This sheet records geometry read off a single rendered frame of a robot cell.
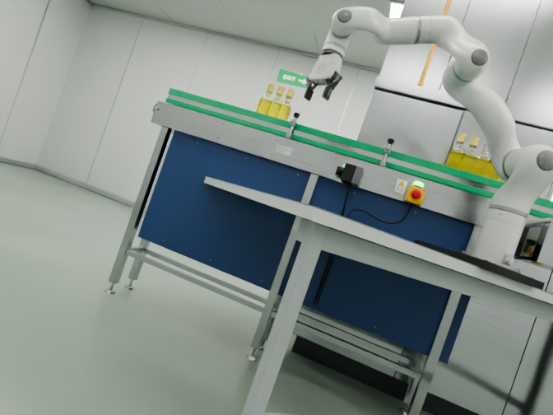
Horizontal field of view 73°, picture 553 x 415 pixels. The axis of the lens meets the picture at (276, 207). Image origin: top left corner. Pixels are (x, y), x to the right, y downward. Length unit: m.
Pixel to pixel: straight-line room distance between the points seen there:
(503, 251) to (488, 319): 0.74
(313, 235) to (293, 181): 0.89
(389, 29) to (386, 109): 0.75
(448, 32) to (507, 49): 0.86
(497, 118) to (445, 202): 0.45
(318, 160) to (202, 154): 0.60
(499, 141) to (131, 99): 5.67
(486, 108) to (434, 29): 0.32
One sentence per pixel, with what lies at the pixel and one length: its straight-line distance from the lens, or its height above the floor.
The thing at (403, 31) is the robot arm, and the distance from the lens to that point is 1.48.
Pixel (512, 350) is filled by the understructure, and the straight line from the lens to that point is 2.19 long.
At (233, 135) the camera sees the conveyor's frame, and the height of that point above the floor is 0.99.
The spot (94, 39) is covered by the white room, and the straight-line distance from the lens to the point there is 7.33.
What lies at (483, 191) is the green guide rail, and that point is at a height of 1.07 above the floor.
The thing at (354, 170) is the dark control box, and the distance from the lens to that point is 1.67.
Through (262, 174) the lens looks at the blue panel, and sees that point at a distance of 1.83.
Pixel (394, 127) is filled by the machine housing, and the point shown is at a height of 1.33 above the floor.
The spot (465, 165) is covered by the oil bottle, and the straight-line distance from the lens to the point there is 1.93.
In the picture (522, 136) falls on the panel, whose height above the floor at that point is 1.43.
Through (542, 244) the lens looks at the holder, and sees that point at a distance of 1.66.
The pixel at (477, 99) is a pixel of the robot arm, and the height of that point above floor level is 1.30.
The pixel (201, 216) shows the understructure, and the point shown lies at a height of 0.55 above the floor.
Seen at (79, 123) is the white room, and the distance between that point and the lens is 6.96.
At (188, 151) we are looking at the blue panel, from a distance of 2.01.
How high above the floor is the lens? 0.72
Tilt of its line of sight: level
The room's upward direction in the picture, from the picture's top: 19 degrees clockwise
